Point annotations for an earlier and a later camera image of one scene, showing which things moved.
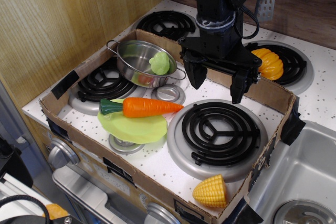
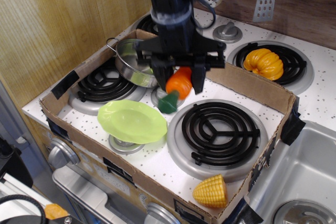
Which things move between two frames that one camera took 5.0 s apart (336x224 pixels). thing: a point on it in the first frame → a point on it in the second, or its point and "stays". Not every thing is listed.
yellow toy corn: [211, 191] stays
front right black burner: [217, 137] stays
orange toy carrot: [135, 107] → [178, 84]
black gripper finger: [197, 72] → [162, 72]
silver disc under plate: [123, 147] stays
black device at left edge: [12, 165] stays
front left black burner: [104, 82] stays
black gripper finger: [240, 83] → [198, 72]
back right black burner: [294, 65] stays
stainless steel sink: [298, 185] stays
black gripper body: [224, 50] → [178, 44]
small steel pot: [133, 59] stays
